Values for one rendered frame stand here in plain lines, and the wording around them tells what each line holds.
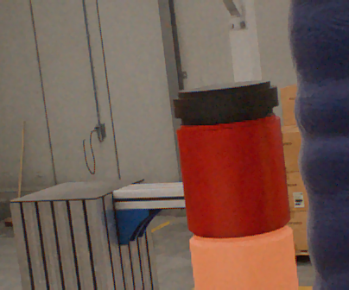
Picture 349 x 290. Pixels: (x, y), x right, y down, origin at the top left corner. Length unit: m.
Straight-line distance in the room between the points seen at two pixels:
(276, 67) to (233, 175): 11.71
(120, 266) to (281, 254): 1.83
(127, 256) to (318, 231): 0.58
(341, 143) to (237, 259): 1.41
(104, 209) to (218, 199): 1.78
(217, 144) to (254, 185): 0.03
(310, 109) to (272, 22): 10.28
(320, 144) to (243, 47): 3.39
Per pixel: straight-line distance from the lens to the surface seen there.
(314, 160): 1.86
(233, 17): 5.22
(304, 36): 1.84
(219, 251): 0.43
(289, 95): 9.87
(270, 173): 0.43
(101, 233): 2.19
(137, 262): 2.34
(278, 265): 0.44
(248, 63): 5.21
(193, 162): 0.43
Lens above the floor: 2.36
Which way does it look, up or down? 8 degrees down
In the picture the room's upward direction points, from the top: 7 degrees counter-clockwise
